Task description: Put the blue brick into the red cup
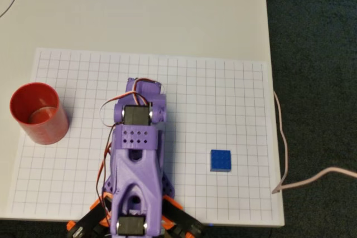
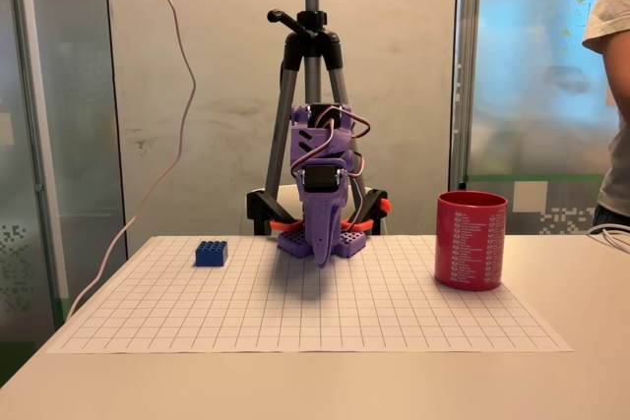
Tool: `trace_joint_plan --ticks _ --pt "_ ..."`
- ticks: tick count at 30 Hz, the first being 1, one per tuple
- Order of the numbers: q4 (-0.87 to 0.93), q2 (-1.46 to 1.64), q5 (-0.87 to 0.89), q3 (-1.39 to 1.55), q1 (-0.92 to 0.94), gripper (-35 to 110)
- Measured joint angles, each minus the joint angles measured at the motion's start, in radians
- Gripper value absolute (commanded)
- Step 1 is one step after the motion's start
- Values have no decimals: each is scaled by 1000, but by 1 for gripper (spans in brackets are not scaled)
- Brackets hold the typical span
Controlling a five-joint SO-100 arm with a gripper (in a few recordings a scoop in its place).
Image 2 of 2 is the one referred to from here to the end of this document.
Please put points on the blue toy brick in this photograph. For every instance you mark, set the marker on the blue toy brick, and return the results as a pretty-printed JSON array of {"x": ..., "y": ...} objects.
[{"x": 211, "y": 254}]

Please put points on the black orange table clamp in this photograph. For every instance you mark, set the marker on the black orange table clamp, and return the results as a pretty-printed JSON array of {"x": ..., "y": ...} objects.
[
  {"x": 375, "y": 203},
  {"x": 261, "y": 208}
]

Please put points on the person in grey t-shirt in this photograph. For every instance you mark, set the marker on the person in grey t-shirt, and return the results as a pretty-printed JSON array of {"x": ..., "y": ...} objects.
[{"x": 612, "y": 7}]

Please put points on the grey black camera tripod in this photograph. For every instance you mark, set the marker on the grey black camera tripod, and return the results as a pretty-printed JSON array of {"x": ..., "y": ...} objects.
[{"x": 311, "y": 36}]

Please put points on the white grid paper sheet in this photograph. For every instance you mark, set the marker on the white grid paper sheet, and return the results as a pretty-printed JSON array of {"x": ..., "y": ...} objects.
[{"x": 246, "y": 312}]

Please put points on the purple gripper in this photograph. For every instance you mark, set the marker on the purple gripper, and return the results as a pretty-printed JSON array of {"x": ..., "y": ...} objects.
[{"x": 319, "y": 180}]

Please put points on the aluminium frame post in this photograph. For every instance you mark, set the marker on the aluminium frame post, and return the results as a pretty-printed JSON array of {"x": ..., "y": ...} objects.
[
  {"x": 465, "y": 71},
  {"x": 34, "y": 144}
]

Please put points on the purple robot arm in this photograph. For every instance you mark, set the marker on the purple robot arm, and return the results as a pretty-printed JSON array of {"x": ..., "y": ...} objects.
[{"x": 320, "y": 144}]

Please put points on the red cup with white print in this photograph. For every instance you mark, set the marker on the red cup with white print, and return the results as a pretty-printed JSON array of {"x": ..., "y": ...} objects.
[{"x": 470, "y": 243}]

